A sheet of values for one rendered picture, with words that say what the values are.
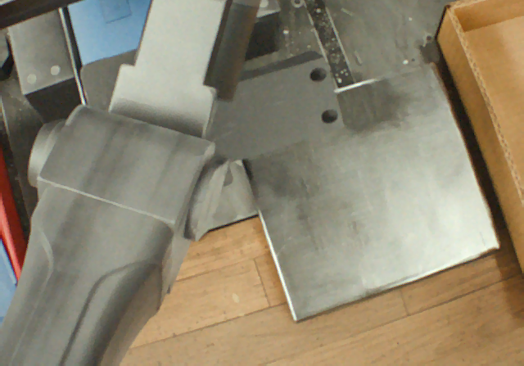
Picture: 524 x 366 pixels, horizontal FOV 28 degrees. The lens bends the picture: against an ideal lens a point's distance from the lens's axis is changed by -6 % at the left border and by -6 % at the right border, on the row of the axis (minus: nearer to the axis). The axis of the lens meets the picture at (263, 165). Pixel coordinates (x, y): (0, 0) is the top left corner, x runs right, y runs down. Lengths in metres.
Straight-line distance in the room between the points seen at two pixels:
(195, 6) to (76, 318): 0.18
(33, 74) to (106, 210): 0.35
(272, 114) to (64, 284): 0.22
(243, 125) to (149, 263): 0.18
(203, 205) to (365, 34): 0.42
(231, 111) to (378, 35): 0.29
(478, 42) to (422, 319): 0.23
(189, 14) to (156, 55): 0.03
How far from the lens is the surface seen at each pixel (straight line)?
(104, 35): 0.80
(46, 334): 0.43
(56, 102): 0.83
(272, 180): 0.83
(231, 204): 0.84
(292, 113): 0.62
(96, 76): 0.66
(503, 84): 0.88
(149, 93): 0.54
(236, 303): 0.83
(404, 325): 0.83
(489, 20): 0.89
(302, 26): 0.89
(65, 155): 0.49
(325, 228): 0.82
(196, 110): 0.53
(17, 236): 0.83
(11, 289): 0.85
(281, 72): 0.62
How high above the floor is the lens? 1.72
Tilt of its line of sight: 75 degrees down
